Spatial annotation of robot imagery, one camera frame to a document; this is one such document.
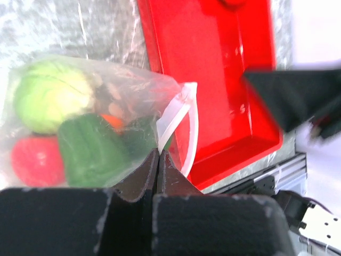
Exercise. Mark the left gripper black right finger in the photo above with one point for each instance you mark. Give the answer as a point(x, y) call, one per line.
point(187, 222)

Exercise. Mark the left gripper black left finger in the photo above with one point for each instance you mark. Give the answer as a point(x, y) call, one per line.
point(81, 221)

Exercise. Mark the green bell pepper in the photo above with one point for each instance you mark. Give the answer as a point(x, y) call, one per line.
point(96, 155)

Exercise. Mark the green lime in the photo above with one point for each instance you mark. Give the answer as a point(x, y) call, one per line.
point(168, 143)

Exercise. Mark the orange fruit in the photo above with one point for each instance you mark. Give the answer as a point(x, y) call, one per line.
point(115, 122)

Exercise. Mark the red apple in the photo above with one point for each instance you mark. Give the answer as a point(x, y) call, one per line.
point(37, 161)

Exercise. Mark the clear zip top bag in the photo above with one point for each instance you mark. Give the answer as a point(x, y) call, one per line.
point(122, 91)

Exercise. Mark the light green apple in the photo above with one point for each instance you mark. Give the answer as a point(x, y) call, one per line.
point(49, 93)

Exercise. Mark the red tomato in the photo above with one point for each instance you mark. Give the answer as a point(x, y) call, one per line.
point(233, 3)

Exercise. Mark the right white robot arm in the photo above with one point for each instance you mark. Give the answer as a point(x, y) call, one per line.
point(294, 97)

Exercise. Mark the red plastic bin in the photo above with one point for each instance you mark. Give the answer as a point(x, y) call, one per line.
point(208, 43)

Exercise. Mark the aluminium rail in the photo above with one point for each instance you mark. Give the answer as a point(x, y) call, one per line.
point(290, 174)

